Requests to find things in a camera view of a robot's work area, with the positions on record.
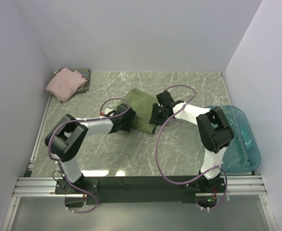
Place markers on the teal plastic basket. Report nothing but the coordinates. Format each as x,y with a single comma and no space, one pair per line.
242,154

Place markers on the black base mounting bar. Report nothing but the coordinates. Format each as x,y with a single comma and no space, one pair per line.
142,189

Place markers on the green graphic tank top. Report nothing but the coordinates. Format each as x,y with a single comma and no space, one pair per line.
142,103

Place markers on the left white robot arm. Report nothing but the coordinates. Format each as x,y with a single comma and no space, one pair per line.
66,138

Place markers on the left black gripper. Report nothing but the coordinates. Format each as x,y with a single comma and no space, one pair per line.
128,126

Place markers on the folded pink tank top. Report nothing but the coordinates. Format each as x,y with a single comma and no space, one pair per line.
65,84

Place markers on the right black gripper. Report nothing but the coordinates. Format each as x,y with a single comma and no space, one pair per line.
154,116

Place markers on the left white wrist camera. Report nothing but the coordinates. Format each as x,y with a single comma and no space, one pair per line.
107,111

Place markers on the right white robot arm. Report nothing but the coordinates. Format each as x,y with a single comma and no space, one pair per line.
214,129

